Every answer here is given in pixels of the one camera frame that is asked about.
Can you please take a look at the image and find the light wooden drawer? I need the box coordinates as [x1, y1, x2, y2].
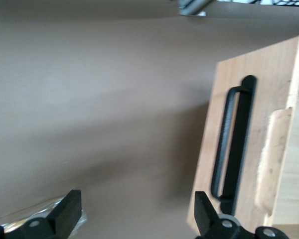
[186, 35, 299, 239]

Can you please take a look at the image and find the black metal drawer handle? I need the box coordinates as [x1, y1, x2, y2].
[210, 75, 258, 218]

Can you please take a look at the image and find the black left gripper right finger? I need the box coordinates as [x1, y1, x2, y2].
[194, 191, 287, 239]

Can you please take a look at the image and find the black cable tangle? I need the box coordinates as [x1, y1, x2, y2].
[249, 0, 299, 6]

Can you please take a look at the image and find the plastic-wrapped orange bread roll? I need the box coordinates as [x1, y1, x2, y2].
[0, 195, 88, 236]

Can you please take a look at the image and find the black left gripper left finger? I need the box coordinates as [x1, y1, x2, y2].
[0, 189, 82, 239]

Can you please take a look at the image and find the aluminium extrusion post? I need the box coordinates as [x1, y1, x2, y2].
[176, 0, 215, 17]

